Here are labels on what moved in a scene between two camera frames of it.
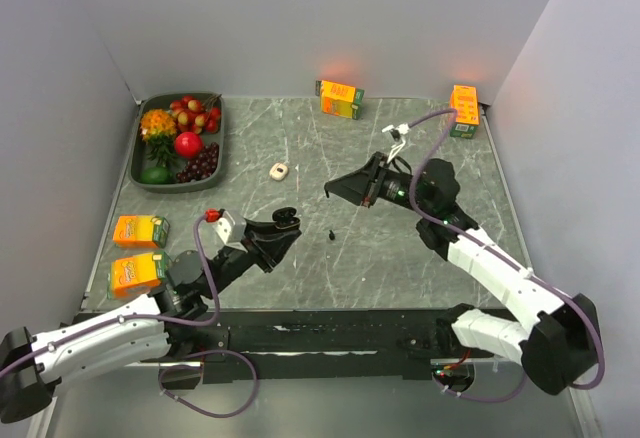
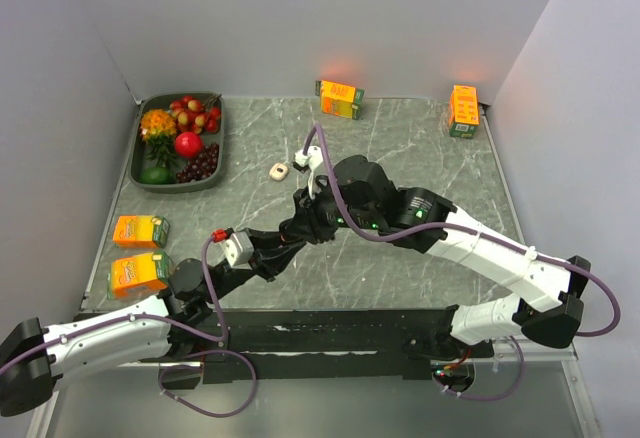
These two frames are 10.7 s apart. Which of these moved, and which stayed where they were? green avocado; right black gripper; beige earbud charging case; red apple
Moved: right black gripper
Stayed: beige earbud charging case; green avocado; red apple
